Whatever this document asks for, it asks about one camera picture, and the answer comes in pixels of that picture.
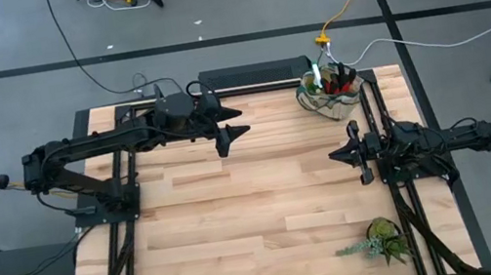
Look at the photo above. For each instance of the black table edge rail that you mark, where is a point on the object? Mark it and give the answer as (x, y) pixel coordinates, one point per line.
(262, 87)

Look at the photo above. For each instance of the black round knob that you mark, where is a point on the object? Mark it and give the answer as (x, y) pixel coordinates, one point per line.
(2, 182)

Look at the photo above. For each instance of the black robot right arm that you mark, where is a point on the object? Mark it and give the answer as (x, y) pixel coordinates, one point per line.
(448, 140)

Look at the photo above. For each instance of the red and black garden glove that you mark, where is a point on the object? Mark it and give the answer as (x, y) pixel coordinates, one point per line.
(338, 83)

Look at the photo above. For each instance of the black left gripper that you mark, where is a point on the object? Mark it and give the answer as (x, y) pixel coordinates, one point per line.
(212, 113)

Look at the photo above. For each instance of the green artificial succulent plant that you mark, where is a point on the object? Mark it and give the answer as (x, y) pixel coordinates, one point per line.
(382, 239)

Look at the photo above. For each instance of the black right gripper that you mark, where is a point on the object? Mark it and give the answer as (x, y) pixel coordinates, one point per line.
(368, 150)

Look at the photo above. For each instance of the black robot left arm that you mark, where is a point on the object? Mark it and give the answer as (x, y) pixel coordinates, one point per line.
(93, 143)

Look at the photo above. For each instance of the beige green gardening bag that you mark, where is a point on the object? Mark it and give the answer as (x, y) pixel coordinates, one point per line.
(335, 108)

